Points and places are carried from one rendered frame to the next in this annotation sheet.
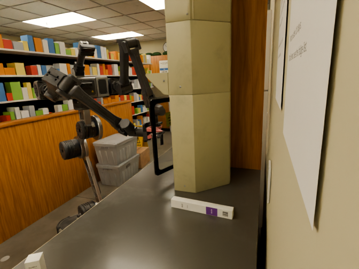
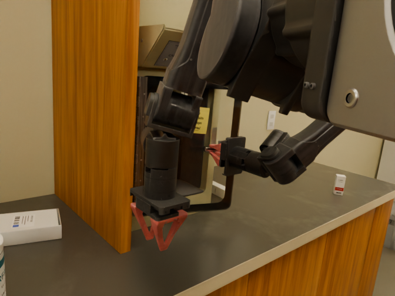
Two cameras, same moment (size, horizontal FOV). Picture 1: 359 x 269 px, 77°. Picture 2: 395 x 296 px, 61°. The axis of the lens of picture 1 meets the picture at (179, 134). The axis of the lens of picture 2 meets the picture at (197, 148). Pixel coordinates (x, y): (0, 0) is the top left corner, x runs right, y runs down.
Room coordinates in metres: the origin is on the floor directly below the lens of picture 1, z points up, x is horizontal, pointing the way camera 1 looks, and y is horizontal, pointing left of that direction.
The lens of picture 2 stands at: (2.05, 0.48, 1.41)
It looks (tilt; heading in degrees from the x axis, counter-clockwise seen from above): 13 degrees down; 207
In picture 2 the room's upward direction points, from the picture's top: 5 degrees clockwise
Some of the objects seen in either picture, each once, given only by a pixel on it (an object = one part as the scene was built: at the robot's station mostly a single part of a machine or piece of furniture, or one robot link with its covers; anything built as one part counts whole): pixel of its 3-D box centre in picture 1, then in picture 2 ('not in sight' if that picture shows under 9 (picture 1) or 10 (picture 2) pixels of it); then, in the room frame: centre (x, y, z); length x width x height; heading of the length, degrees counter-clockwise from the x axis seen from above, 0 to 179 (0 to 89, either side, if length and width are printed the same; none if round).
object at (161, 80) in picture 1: (170, 83); (198, 53); (1.21, 0.03, 1.46); 0.32 x 0.12 x 0.10; 159
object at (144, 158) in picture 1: (137, 157); not in sight; (3.92, 0.78, 0.14); 0.41 x 0.32 x 0.28; 165
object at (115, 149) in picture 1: (117, 148); not in sight; (3.33, 0.95, 0.49); 0.60 x 0.42 x 0.33; 159
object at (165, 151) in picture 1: (172, 133); (190, 148); (1.22, 0.04, 1.19); 0.30 x 0.01 x 0.40; 139
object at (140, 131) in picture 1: (142, 132); (241, 158); (1.25, 0.21, 1.20); 0.07 x 0.07 x 0.10; 69
